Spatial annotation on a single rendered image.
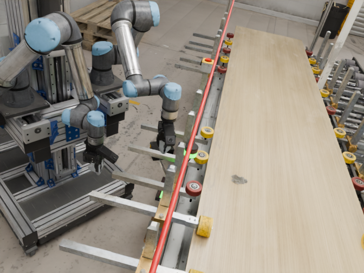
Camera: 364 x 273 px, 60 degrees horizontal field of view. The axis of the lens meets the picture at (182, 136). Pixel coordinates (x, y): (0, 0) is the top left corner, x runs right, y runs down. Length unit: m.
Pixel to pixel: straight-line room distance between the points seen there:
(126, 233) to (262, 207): 1.20
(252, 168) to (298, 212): 0.33
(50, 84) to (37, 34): 0.64
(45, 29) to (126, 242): 1.59
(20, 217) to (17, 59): 1.16
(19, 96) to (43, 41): 0.50
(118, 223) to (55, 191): 0.52
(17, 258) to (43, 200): 0.39
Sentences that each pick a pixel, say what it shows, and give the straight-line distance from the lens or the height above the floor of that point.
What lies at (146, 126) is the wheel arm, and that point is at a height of 0.83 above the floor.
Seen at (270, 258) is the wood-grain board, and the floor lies 0.90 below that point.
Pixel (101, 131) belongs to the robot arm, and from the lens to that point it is 1.49.
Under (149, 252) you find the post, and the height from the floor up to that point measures 1.01.
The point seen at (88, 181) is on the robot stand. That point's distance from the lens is 2.51.
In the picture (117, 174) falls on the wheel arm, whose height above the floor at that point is 0.86.
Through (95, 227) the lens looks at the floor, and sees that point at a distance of 2.50.
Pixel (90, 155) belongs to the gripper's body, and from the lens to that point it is 1.57.
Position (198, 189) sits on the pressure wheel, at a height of 0.91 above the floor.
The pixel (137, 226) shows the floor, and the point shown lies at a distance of 2.50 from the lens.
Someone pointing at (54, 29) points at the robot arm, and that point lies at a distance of 1.34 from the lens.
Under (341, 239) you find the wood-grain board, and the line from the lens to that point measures 1.65.
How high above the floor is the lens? 1.99
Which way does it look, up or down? 36 degrees down
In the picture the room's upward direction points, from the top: 11 degrees clockwise
